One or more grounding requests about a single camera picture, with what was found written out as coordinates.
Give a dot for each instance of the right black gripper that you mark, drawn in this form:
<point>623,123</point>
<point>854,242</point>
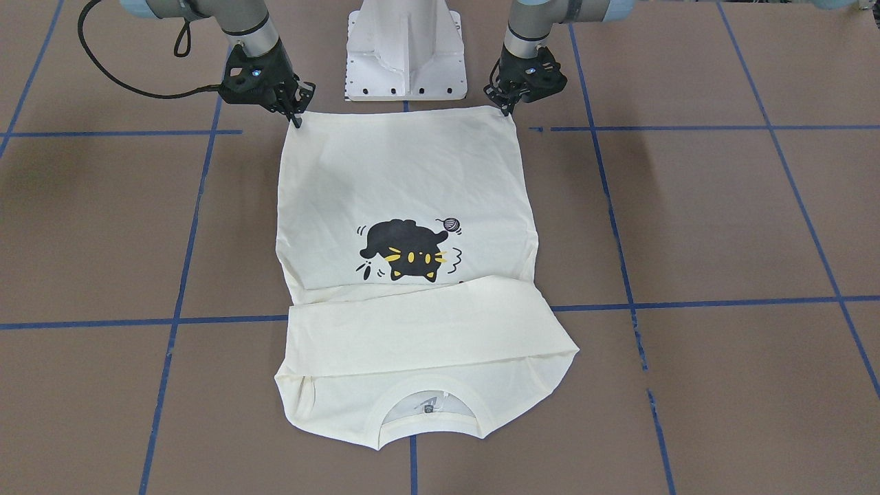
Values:
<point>277,74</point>

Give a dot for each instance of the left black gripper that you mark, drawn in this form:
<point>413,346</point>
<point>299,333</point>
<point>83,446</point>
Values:
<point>509,75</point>

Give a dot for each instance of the cream long-sleeve cat shirt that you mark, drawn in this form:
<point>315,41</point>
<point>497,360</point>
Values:
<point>409,248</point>

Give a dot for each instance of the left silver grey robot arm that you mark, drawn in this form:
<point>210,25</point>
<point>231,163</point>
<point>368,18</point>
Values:
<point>530,22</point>

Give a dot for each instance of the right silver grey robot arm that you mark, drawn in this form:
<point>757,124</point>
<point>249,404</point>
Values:
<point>245,23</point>

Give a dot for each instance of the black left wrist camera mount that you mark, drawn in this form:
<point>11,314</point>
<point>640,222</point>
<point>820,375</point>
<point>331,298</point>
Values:
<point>543,76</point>

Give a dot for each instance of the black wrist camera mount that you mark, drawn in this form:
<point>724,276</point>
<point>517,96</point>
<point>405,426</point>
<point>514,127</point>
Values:
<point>246,79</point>
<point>543,76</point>

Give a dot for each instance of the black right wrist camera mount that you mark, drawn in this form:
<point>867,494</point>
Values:
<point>246,79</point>

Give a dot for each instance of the white camera post with base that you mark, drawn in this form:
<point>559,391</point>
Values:
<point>405,50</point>

